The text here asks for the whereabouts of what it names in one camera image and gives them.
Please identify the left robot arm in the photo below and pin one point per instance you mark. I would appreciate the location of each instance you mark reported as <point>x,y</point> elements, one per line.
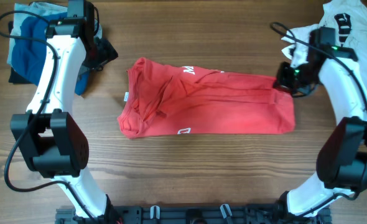
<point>47,136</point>

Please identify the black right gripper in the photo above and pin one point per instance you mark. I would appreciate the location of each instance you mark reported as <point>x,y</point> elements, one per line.
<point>280,81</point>

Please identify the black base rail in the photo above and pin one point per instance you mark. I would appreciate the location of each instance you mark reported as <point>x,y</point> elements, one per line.
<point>250,214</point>

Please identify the light grey folded garment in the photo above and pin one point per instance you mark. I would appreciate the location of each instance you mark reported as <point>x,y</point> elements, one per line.
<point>40,8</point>

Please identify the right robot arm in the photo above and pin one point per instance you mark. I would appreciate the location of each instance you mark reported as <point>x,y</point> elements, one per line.
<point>341,167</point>

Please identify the red t-shirt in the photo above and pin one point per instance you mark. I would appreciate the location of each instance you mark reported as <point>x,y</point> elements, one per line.
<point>167,100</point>

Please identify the blue button shirt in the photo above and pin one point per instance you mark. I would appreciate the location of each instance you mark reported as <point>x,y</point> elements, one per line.
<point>28,53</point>

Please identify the black folded garment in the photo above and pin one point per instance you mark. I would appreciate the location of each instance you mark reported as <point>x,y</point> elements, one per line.
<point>15,77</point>

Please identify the white t-shirt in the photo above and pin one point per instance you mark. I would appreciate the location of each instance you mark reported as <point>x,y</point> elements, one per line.
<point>349,19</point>

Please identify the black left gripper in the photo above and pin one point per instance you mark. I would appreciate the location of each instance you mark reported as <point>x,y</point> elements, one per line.
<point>106,52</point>

